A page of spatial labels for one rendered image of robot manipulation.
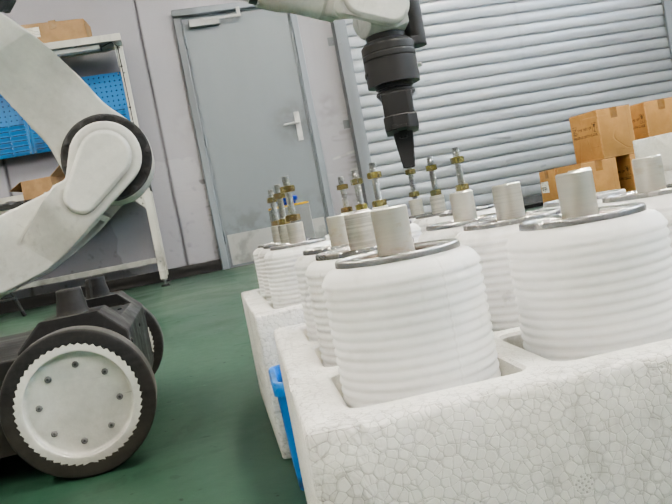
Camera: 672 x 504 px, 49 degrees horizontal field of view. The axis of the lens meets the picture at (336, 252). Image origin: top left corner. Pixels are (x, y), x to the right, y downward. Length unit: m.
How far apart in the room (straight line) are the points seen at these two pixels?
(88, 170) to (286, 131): 5.03
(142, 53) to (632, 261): 5.93
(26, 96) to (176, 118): 4.89
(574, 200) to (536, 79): 6.48
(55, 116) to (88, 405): 0.48
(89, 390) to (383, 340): 0.70
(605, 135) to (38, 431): 4.14
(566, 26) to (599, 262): 6.75
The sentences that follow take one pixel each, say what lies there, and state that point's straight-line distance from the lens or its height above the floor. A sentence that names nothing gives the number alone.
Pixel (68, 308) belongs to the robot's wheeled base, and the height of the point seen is 0.22.
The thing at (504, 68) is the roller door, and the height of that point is 1.25.
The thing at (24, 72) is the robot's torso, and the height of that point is 0.59.
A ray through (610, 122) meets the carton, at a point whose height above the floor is 0.51.
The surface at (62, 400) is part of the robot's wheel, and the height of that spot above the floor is 0.11.
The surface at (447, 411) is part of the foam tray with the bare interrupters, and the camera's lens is 0.38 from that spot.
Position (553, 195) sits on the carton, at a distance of 5.09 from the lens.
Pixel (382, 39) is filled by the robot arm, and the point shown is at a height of 0.54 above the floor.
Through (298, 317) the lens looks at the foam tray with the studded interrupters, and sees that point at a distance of 0.90.
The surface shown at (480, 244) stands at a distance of 0.55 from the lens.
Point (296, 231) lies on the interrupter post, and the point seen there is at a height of 0.27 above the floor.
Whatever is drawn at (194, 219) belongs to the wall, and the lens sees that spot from 6.08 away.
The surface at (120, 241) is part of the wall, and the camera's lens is 6.09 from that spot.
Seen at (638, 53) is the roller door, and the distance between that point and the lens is 7.50.
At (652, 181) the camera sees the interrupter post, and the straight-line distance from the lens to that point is 0.63.
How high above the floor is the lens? 0.28
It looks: 3 degrees down
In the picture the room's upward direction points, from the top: 11 degrees counter-clockwise
